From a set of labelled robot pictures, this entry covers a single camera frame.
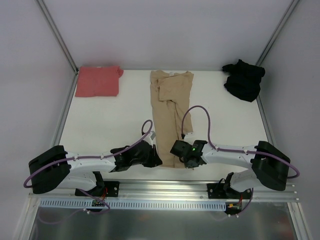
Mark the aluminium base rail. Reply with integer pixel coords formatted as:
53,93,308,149
40,177,300,203

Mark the black t shirt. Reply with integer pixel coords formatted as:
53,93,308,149
222,59,266,103

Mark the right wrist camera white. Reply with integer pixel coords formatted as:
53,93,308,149
182,132,197,144

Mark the white slotted cable duct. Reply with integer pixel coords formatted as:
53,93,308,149
39,198,227,212

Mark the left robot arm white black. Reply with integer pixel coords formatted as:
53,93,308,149
27,140,163,196

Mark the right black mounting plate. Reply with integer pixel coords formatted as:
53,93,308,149
206,183,252,200

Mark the folded pink t shirt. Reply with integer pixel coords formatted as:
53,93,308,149
75,66,124,98

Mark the aluminium frame post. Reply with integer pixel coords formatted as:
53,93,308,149
36,0,80,75
255,0,301,67

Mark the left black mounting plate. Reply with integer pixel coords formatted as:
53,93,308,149
85,180,120,198

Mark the beige t shirt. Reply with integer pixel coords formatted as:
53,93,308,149
150,70,194,169

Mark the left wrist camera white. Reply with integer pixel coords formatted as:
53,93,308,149
147,130,156,146

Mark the right aluminium frame post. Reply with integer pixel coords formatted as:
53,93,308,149
255,0,301,67

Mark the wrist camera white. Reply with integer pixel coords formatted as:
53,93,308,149
147,130,156,146
182,132,197,144

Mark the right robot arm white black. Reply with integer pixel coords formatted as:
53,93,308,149
170,140,290,199

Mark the left aluminium frame post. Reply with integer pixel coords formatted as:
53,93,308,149
36,0,80,75

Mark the black mounting plate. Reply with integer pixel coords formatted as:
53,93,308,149
206,183,252,200
85,180,120,198

